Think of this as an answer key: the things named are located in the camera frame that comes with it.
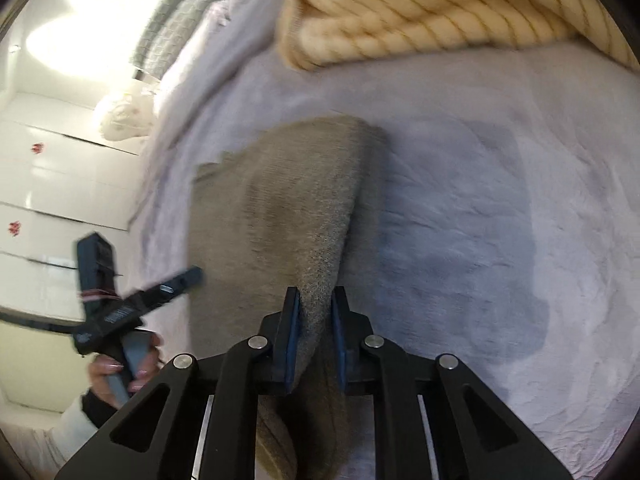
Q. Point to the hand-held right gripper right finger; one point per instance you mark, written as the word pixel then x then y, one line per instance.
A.
pixel 340 340

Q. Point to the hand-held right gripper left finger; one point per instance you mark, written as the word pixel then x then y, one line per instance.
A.
pixel 292 340

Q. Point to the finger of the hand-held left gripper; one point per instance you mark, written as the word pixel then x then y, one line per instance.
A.
pixel 175 285

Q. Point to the grey-beige knit garment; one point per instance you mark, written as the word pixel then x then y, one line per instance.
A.
pixel 280 210

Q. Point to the person's left forearm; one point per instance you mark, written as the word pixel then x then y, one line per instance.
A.
pixel 65 430

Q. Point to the person's left hand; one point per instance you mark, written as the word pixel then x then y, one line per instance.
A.
pixel 102 375

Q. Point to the red sticker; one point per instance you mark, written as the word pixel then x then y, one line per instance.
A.
pixel 38 149
pixel 15 227

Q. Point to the white wardrobe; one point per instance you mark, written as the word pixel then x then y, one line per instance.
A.
pixel 60 185

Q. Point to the lavender fleece blanket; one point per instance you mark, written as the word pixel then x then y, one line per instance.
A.
pixel 475 185

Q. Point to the round ceiling light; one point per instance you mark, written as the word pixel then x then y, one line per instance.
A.
pixel 75 40

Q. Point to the grey quilted headboard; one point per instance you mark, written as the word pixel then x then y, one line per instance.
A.
pixel 185 15

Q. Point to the cream quilted blanket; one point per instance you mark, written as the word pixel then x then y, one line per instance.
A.
pixel 400 5

